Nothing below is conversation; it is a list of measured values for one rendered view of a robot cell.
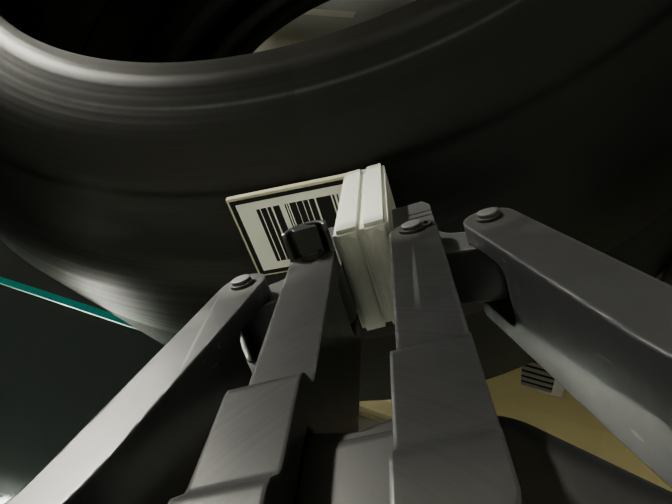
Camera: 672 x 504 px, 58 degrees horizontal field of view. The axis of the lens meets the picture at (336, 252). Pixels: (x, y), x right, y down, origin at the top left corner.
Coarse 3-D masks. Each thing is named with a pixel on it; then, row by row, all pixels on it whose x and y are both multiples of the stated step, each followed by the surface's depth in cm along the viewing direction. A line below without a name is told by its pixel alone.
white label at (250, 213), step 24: (264, 192) 23; (288, 192) 23; (312, 192) 23; (336, 192) 23; (240, 216) 24; (264, 216) 24; (288, 216) 24; (312, 216) 24; (336, 216) 23; (264, 240) 24; (264, 264) 25; (288, 264) 25
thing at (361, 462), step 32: (320, 448) 8; (352, 448) 8; (384, 448) 8; (512, 448) 7; (544, 448) 7; (576, 448) 7; (320, 480) 8; (352, 480) 7; (384, 480) 7; (544, 480) 7; (576, 480) 6; (608, 480) 6; (640, 480) 6
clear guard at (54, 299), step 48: (0, 288) 112; (0, 336) 107; (48, 336) 104; (96, 336) 102; (144, 336) 99; (0, 384) 102; (48, 384) 100; (96, 384) 98; (0, 432) 98; (48, 432) 96; (0, 480) 94
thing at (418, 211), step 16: (400, 208) 19; (416, 208) 18; (400, 224) 17; (448, 240) 15; (464, 240) 15; (448, 256) 14; (464, 256) 14; (480, 256) 14; (464, 272) 14; (480, 272) 14; (496, 272) 14; (464, 288) 15; (480, 288) 14; (496, 288) 14
